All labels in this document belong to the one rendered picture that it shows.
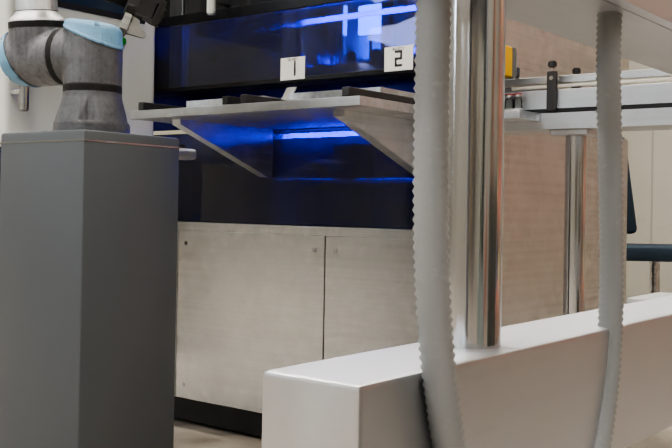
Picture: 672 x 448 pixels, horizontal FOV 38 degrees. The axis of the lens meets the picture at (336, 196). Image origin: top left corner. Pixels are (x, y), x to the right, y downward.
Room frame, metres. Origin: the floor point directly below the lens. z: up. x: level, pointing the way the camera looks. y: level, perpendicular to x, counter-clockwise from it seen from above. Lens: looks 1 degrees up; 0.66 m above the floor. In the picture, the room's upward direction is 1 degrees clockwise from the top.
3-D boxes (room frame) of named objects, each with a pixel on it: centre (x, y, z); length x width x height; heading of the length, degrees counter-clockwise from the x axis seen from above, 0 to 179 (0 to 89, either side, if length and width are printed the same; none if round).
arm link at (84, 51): (1.96, 0.50, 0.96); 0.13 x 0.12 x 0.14; 66
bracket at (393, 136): (2.20, -0.11, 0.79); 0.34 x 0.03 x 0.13; 142
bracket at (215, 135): (2.50, 0.29, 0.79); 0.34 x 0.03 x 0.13; 142
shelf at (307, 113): (2.36, 0.08, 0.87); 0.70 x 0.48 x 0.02; 52
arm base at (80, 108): (1.96, 0.49, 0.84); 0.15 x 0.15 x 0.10
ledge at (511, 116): (2.27, -0.40, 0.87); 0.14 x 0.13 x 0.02; 142
